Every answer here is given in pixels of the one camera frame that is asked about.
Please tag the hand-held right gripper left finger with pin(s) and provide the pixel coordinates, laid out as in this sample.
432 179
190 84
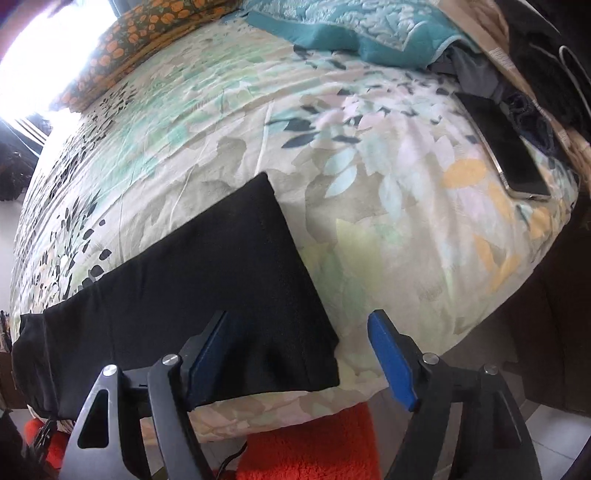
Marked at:
207 364

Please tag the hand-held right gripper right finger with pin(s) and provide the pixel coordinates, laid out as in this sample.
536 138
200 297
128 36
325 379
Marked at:
392 360

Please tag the black pants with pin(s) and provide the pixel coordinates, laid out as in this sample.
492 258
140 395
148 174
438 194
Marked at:
184 277

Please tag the orange fluffy rug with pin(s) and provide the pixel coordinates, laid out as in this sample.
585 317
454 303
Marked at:
314 443

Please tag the floral bed sheet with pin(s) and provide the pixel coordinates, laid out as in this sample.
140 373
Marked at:
369 207

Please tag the black smartphone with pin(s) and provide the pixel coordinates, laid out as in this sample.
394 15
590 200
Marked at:
503 138

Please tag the dark blue cloth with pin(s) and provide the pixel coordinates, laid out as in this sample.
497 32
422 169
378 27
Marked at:
531 120

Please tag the grey cloth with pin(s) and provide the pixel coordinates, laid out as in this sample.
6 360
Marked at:
475 74

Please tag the teal patterned pillow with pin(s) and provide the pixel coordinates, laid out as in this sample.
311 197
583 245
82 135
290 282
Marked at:
369 27

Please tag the orange flower print pillow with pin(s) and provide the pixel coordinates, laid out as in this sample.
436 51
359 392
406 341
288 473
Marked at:
138 37

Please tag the black cloth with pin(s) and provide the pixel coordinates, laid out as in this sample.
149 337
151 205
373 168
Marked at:
545 27

